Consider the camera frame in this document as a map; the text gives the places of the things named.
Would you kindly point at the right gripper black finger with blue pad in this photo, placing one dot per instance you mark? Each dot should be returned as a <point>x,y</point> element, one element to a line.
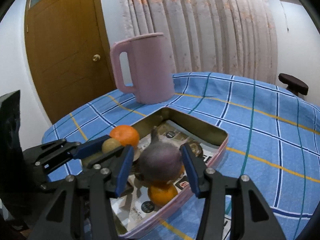
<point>63,216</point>
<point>251,216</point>

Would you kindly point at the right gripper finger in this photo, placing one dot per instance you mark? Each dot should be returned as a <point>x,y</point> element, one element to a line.
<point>59,152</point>
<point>77,166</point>

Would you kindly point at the green-tan small fruit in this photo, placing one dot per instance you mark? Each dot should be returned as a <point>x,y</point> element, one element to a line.
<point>109,145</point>

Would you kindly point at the small orange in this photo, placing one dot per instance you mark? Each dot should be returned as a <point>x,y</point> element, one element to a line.
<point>126,135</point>

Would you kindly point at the dark brown fruit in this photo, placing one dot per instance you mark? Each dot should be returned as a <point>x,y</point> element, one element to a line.
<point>196,149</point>

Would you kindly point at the purple onion-shaped fruit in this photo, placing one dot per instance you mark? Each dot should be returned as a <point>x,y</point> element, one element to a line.
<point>160,162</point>

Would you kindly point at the large orange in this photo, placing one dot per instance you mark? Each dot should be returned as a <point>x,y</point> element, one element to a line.
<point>182,171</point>

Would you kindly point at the paper leaflet in tin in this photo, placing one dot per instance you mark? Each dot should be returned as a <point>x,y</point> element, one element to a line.
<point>155,179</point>

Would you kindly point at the pink metal tin box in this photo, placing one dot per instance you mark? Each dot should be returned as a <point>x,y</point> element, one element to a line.
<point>175,164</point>

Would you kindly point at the blue checked tablecloth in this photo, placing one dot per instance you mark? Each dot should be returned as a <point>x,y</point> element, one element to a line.
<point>273,138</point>

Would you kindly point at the brown wooden door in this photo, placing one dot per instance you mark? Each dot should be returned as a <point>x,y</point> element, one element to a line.
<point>61,37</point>

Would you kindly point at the brass door knob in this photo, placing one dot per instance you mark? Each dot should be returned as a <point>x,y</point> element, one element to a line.
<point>96,57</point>

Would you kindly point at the pink plastic pitcher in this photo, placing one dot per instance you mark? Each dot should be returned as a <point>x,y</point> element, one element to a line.
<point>149,64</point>

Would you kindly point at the dark round stool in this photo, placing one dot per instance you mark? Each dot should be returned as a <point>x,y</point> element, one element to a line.
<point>294,85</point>

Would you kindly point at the pink floral curtain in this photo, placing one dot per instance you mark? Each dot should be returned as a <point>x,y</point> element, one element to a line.
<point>234,37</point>

